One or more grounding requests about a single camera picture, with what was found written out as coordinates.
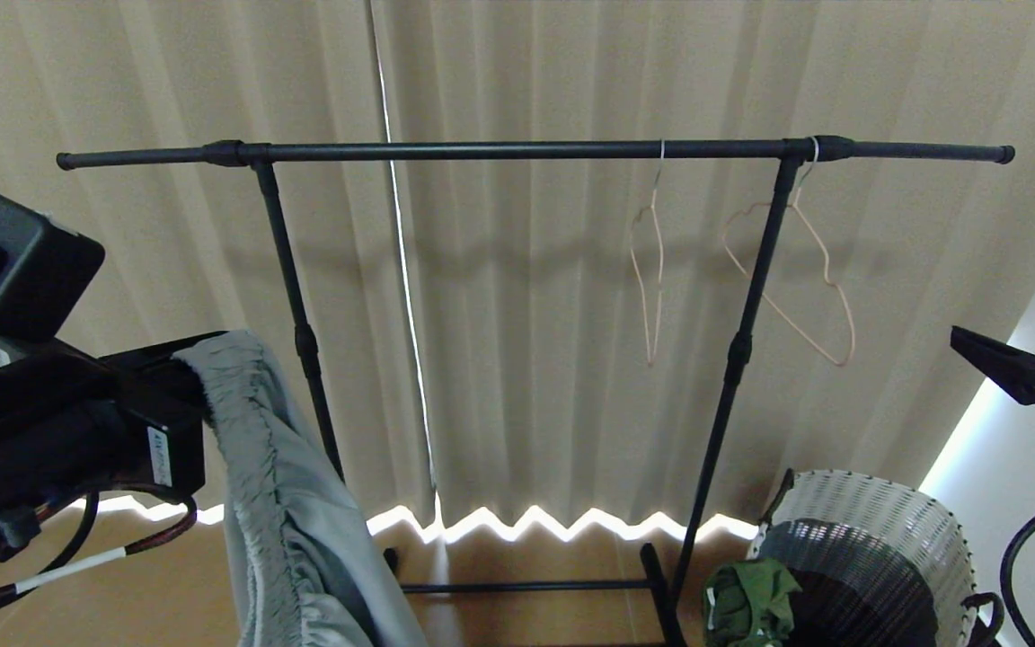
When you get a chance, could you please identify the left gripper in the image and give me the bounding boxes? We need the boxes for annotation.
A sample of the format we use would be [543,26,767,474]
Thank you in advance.
[0,330,226,587]

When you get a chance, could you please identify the pale grey shorts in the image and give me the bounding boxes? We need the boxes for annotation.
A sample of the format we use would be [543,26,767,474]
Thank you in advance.
[172,331,429,647]

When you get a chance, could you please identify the pink clothes hanger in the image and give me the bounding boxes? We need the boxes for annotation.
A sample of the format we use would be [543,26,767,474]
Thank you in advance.
[721,137,857,368]
[630,139,667,368]

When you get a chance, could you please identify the white laundry basket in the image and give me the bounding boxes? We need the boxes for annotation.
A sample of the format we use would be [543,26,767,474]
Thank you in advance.
[756,467,1008,647]

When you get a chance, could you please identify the black clothes rack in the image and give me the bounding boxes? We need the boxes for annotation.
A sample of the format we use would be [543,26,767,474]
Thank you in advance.
[57,135,1015,647]

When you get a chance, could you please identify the green garment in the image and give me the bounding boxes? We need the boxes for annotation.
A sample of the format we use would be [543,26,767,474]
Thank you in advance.
[702,557,801,647]

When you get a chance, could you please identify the beige curtain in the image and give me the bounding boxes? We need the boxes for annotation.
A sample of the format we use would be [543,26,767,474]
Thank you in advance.
[0,0,1035,545]

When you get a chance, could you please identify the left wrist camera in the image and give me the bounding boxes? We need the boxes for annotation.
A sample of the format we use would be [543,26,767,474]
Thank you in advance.
[0,187,107,344]

